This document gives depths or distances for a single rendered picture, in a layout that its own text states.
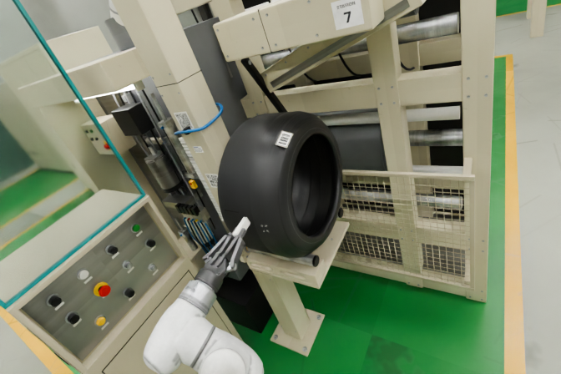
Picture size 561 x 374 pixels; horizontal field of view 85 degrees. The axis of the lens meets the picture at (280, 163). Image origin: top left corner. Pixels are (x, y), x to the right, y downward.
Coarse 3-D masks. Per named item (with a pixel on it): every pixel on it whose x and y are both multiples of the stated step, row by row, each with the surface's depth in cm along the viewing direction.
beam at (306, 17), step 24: (288, 0) 99; (312, 0) 95; (336, 0) 92; (216, 24) 118; (240, 24) 112; (264, 24) 108; (288, 24) 103; (312, 24) 99; (360, 24) 92; (240, 48) 118; (264, 48) 113
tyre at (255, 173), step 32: (256, 128) 107; (288, 128) 102; (320, 128) 115; (224, 160) 106; (256, 160) 98; (288, 160) 98; (320, 160) 142; (224, 192) 104; (256, 192) 96; (288, 192) 98; (320, 192) 143; (256, 224) 99; (288, 224) 99; (320, 224) 135; (288, 256) 109
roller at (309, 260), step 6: (258, 252) 133; (264, 252) 131; (282, 258) 126; (288, 258) 124; (294, 258) 122; (300, 258) 121; (306, 258) 119; (312, 258) 118; (318, 258) 120; (306, 264) 120; (312, 264) 118
